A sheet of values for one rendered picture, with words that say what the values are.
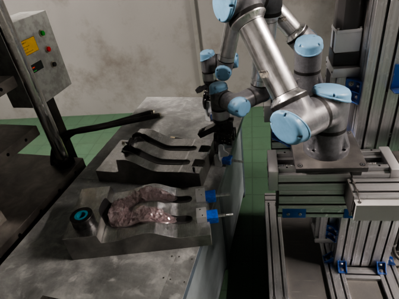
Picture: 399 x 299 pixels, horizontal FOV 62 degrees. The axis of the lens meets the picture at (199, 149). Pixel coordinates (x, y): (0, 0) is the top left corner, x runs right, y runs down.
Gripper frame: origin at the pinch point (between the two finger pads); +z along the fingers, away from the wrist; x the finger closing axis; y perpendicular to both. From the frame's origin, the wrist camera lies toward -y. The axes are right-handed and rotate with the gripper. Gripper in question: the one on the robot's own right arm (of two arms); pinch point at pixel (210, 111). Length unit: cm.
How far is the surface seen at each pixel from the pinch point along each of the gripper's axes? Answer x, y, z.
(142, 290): -97, 49, 5
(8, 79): -80, -41, -44
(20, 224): -107, -18, 6
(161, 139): -40.4, 2.7, -5.5
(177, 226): -75, 45, -1
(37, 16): -48, -62, -61
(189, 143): -34.8, 15.6, -4.0
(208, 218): -66, 52, -2
